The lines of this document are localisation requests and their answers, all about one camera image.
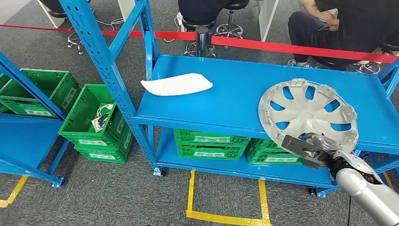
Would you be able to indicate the person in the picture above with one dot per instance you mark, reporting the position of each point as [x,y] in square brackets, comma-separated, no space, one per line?
[199,9]
[358,25]

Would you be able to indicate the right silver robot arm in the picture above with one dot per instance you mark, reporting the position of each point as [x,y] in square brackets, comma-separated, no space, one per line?
[367,196]

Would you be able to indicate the white plastic panel part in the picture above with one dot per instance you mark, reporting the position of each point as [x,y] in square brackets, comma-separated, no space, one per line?
[177,84]

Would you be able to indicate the white power strip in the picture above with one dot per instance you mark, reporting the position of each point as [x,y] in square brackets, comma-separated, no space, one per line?
[179,21]

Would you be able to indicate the silver wheel hubcap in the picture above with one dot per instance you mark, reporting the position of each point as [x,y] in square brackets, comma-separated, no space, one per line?
[307,115]

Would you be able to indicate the white desk panel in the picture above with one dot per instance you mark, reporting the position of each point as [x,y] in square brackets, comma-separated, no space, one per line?
[268,15]
[126,7]

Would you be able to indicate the black stool chrome base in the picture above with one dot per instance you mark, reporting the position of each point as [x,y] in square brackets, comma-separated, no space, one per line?
[193,25]
[231,18]
[57,14]
[391,47]

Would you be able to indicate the blue metal shelf rack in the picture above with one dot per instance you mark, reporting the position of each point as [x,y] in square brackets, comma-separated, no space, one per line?
[25,140]
[233,93]

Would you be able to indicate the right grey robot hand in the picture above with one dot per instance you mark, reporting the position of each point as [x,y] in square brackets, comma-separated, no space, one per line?
[324,144]

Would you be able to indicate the black stanchion post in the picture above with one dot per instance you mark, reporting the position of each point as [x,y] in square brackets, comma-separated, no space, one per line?
[203,40]

